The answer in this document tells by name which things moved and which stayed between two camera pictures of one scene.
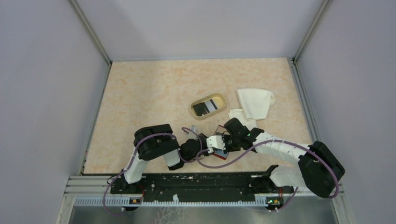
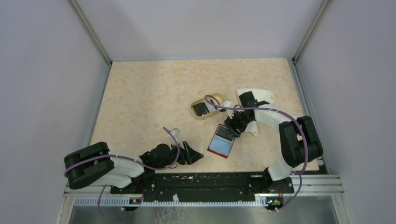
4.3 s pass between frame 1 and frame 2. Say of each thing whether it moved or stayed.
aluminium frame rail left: stayed
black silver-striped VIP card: stayed
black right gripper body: moved
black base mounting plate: stayed
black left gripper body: moved
